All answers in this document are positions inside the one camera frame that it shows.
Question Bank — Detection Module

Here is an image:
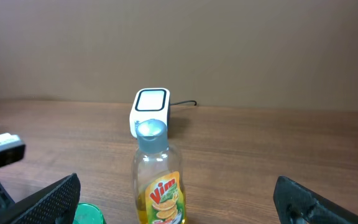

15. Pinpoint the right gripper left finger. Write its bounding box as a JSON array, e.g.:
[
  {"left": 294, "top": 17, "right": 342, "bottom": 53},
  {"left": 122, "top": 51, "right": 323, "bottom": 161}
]
[{"left": 0, "top": 173, "right": 81, "bottom": 224}]

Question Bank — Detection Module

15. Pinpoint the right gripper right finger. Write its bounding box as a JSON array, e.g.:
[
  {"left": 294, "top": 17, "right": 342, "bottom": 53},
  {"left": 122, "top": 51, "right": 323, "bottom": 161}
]
[{"left": 273, "top": 176, "right": 358, "bottom": 224}]

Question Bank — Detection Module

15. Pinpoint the green lid jar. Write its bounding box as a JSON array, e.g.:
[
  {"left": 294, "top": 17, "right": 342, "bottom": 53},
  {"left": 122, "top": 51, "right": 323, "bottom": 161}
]
[{"left": 73, "top": 202, "right": 106, "bottom": 224}]

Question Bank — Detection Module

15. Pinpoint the yellow Vim dish soap bottle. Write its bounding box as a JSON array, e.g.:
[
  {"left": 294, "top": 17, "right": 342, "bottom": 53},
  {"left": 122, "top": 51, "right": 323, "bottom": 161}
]
[{"left": 132, "top": 119, "right": 188, "bottom": 224}]

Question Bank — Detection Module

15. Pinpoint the white barcode scanner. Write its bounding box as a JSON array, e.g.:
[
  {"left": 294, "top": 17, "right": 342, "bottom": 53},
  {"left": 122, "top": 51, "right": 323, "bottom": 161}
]
[{"left": 129, "top": 88, "right": 170, "bottom": 138}]

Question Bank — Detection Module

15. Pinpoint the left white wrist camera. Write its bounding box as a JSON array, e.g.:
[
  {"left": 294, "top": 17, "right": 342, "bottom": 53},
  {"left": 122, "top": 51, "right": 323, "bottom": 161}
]
[{"left": 0, "top": 133, "right": 26, "bottom": 168}]

